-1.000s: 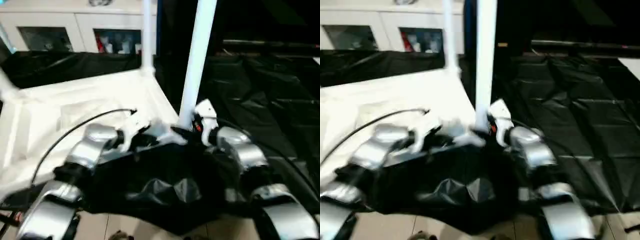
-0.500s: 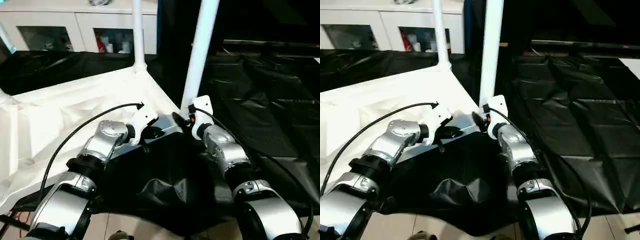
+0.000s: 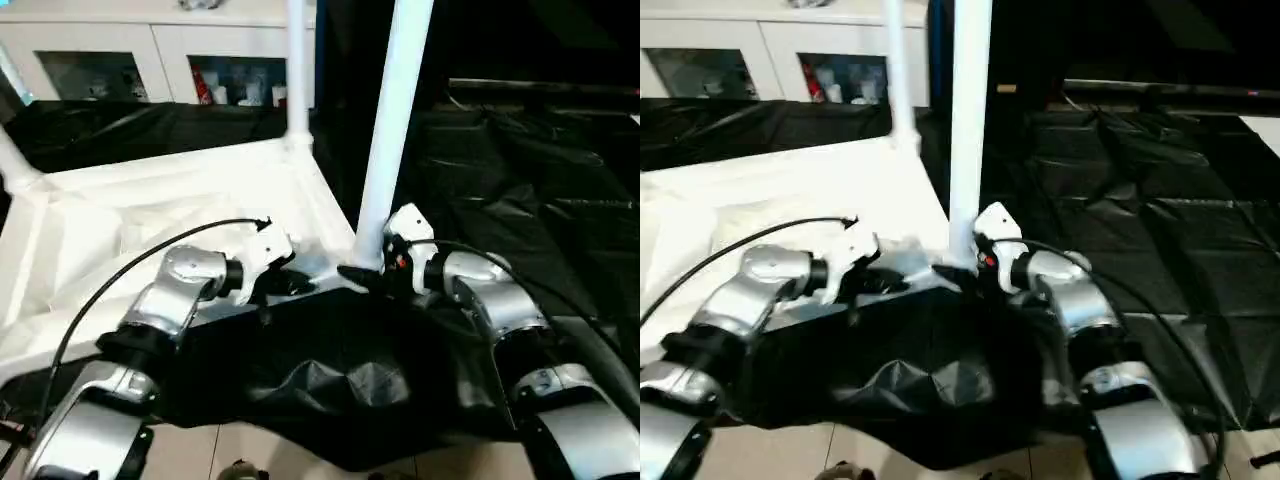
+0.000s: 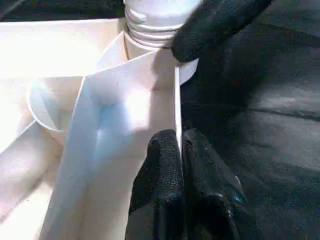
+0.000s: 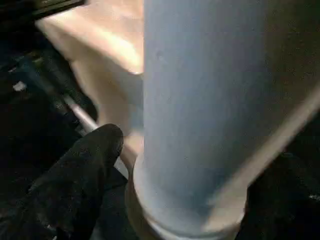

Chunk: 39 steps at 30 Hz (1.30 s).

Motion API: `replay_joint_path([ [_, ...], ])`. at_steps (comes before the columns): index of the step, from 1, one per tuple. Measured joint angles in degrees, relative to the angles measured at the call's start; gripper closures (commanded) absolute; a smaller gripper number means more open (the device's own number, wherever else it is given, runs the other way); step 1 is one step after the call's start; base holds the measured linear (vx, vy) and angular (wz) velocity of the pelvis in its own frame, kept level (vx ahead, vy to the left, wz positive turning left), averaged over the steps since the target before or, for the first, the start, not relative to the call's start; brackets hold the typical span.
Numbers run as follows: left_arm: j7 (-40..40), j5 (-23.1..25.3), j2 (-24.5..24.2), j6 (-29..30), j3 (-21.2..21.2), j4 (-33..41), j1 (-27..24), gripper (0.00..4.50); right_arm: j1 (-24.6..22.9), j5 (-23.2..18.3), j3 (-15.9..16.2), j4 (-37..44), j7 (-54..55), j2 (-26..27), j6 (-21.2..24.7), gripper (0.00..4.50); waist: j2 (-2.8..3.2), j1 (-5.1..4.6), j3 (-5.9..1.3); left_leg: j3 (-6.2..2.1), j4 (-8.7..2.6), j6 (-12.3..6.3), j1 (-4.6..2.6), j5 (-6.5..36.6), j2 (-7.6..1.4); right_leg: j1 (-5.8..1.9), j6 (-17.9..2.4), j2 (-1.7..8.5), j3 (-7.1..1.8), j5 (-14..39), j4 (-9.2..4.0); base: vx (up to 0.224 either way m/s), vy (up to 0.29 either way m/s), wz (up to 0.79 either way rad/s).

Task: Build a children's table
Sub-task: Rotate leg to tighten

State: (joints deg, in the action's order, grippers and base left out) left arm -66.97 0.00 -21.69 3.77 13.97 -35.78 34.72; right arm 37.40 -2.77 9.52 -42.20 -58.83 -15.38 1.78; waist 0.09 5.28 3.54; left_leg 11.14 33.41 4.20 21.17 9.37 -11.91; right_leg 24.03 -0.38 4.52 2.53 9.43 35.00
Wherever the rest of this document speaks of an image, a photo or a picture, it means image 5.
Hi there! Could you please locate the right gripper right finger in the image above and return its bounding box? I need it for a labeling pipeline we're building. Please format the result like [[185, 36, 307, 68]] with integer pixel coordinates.
[[234, 150, 320, 240]]

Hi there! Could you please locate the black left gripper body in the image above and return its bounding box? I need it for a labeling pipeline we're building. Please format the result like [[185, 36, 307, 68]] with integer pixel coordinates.
[[0, 0, 87, 22]]

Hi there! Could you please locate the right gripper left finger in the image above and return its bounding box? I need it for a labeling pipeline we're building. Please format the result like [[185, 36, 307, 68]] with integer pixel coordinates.
[[0, 123, 125, 240]]

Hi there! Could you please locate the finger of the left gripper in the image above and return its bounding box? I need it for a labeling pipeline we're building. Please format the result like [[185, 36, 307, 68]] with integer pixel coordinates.
[[20, 50, 99, 137]]

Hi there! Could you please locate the white plastic table top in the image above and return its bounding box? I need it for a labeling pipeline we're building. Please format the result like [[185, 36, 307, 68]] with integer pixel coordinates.
[[36, 0, 320, 240]]

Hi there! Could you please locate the white plastic table leg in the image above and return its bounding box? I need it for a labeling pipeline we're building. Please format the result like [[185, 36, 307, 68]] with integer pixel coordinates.
[[132, 0, 320, 236]]

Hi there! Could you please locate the black work mat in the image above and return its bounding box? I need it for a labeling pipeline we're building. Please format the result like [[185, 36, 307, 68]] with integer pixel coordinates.
[[0, 0, 320, 240]]

